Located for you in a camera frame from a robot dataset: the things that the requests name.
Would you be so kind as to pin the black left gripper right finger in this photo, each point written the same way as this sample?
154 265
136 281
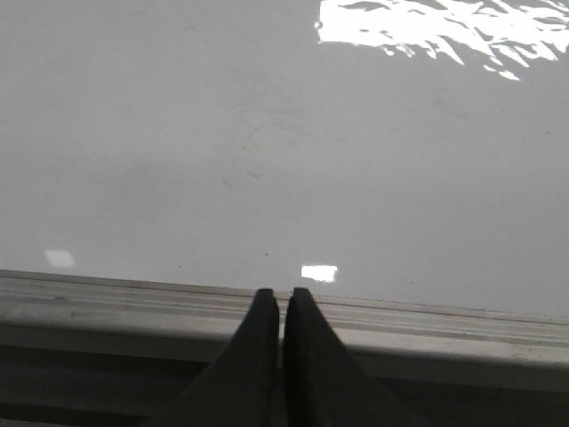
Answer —
323 384

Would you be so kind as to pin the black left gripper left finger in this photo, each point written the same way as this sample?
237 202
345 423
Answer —
236 389

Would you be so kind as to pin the white whiteboard with metal frame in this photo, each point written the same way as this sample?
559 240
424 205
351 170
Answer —
405 161

